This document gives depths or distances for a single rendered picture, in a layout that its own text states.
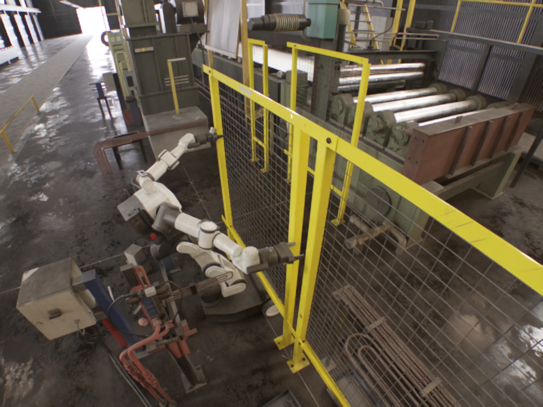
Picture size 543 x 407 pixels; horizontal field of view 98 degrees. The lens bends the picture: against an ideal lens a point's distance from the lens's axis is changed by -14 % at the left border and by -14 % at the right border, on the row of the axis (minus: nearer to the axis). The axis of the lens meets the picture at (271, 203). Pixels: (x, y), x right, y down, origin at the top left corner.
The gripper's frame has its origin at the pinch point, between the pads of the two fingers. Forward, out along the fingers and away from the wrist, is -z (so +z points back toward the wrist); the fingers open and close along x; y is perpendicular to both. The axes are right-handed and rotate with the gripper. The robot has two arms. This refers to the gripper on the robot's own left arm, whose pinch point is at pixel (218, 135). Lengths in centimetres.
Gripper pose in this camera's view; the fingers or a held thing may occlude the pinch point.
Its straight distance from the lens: 223.5
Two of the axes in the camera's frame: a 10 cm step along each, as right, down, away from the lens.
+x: 4.7, 5.3, -7.0
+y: 0.0, -8.0, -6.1
